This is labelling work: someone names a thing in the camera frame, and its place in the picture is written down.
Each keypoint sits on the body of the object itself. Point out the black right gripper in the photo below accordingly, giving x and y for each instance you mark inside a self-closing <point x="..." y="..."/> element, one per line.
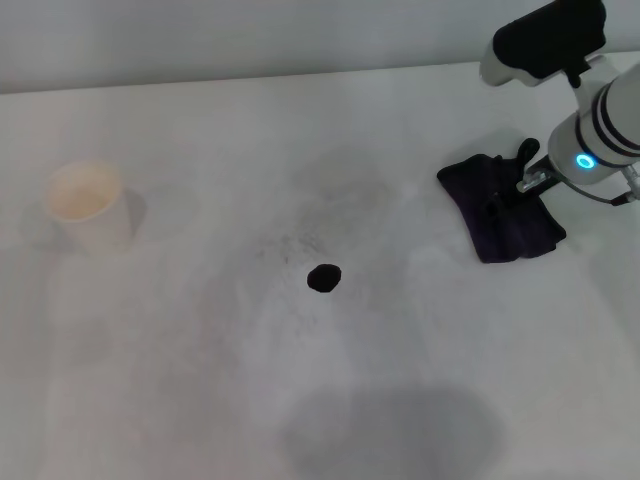
<point x="532" y="196"/>

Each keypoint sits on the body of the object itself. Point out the purple rag with black trim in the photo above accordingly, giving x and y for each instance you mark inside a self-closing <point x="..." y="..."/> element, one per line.
<point x="500" y="240"/>

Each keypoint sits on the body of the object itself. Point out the white paper cup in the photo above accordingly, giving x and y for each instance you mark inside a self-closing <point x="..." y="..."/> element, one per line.
<point x="92" y="210"/>

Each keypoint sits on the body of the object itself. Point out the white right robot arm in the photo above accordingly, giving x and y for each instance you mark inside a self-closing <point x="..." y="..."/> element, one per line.
<point x="610" y="115"/>

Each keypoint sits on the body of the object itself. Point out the black water stain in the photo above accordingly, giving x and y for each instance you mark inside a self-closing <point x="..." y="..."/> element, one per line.
<point x="324" y="278"/>

